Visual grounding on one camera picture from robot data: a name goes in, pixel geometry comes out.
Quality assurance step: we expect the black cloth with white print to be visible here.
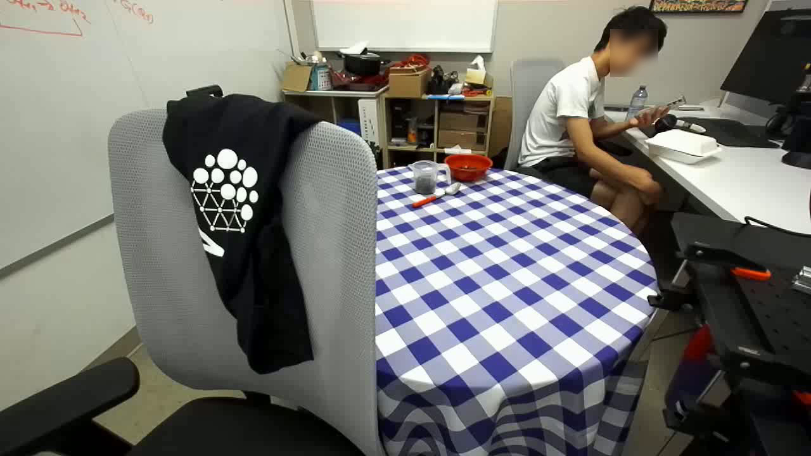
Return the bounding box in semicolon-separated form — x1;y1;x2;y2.
159;84;324;378

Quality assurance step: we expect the framed picture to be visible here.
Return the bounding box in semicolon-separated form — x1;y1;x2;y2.
650;0;750;15

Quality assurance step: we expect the red bowl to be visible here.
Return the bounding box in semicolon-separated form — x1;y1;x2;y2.
442;150;494;185

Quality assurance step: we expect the red marker pen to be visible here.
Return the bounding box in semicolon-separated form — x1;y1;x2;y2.
409;181;467;209

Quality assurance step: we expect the black computer monitor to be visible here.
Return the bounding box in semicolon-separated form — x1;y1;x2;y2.
721;7;811;109

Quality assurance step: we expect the small cardboard box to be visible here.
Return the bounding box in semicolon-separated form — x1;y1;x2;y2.
389;67;432;98
281;61;314;97

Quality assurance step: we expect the white wall mounted board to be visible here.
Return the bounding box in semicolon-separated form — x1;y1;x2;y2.
310;0;500;56

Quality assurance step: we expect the blue white checkered tablecloth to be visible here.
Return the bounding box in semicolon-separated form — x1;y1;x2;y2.
373;161;661;456

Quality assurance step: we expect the white foam container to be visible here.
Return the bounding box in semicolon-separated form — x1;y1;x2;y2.
644;127;722;165

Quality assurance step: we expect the black cooking pot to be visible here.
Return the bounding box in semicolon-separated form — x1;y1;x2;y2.
340;47;385;81

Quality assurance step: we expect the clear plastic cup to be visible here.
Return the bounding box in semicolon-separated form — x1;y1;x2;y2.
410;159;442;198

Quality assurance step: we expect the white desk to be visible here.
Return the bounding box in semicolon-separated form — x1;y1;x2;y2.
604;98;811;238

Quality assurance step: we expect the large cardboard box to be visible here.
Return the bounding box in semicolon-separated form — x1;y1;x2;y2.
435;104;490;152

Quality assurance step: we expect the tissue box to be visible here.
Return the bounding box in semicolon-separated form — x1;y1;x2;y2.
465;52;492;88

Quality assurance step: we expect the wooden shelf unit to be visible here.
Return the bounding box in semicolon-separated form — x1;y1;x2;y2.
281;84;498;170

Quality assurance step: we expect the person in white shirt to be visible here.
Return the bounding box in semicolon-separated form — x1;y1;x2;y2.
515;4;690;236

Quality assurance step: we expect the grey office chair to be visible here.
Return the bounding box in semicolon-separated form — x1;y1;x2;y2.
0;105;389;456

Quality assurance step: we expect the black keyboard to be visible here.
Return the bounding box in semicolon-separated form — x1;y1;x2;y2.
681;117;775;146

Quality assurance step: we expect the clear water bottle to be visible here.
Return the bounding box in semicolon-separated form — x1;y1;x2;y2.
627;84;652;119

